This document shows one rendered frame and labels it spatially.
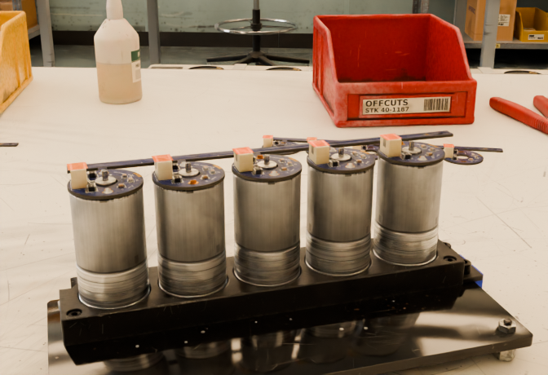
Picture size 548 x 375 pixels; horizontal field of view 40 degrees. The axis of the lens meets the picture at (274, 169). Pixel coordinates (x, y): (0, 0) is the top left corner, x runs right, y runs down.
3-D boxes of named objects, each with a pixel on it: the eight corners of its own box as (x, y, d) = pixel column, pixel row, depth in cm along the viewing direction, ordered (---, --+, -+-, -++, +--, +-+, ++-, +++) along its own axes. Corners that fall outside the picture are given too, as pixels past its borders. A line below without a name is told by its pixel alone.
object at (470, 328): (434, 269, 33) (435, 245, 32) (532, 363, 26) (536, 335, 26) (50, 326, 28) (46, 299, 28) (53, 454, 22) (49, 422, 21)
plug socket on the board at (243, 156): (260, 170, 26) (260, 152, 26) (236, 173, 26) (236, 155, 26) (254, 163, 27) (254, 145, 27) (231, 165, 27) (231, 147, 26)
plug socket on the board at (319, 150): (336, 163, 27) (336, 145, 27) (313, 165, 27) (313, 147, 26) (328, 156, 28) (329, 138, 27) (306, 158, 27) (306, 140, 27)
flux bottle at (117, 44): (151, 98, 59) (143, -32, 56) (117, 107, 57) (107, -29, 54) (124, 90, 61) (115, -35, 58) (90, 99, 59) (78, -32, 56)
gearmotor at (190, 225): (234, 313, 27) (231, 179, 25) (165, 324, 26) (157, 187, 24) (218, 281, 29) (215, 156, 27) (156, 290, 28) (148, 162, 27)
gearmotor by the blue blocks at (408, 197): (445, 281, 29) (457, 156, 27) (387, 290, 28) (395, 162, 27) (417, 253, 31) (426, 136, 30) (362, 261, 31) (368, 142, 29)
